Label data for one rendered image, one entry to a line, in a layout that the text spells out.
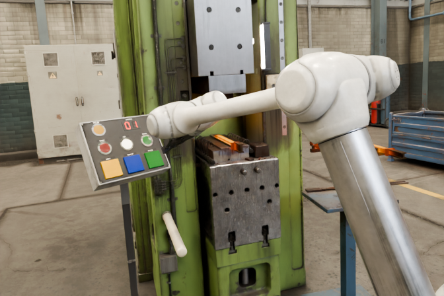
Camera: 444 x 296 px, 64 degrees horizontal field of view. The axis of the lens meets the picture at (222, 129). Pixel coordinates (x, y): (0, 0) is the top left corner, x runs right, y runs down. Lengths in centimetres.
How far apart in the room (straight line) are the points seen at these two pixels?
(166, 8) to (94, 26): 579
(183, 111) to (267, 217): 104
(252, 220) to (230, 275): 34
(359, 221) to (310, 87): 27
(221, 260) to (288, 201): 57
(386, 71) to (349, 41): 901
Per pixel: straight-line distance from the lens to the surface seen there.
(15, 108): 773
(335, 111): 69
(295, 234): 234
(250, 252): 201
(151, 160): 160
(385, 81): 84
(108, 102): 695
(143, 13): 191
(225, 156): 185
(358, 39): 1002
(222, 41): 182
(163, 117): 109
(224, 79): 181
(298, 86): 67
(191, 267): 217
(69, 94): 695
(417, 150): 552
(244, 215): 191
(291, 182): 222
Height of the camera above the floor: 135
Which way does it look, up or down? 8 degrees down
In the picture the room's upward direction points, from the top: 3 degrees counter-clockwise
